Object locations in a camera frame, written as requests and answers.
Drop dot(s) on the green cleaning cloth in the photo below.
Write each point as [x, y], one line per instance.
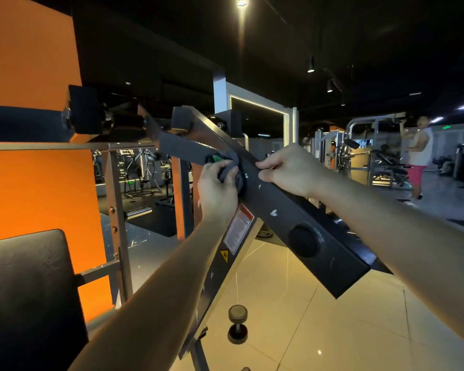
[227, 170]

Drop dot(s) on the black dumbbell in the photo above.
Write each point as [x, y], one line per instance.
[237, 324]

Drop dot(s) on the person's right forearm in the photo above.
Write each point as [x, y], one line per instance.
[402, 243]

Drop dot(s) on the black track spotlight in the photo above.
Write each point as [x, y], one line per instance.
[311, 65]
[329, 86]

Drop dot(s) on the white pillar with lit frame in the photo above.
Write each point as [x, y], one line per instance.
[220, 88]

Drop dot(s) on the person's left forearm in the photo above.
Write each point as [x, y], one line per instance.
[155, 313]

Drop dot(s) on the person's left hand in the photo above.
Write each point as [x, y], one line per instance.
[216, 197]

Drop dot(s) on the round ceiling lamp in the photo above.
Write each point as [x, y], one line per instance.
[242, 1]

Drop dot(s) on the person's right hand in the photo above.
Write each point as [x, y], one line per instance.
[294, 170]

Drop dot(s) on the grey steel gym machine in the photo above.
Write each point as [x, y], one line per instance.
[294, 220]

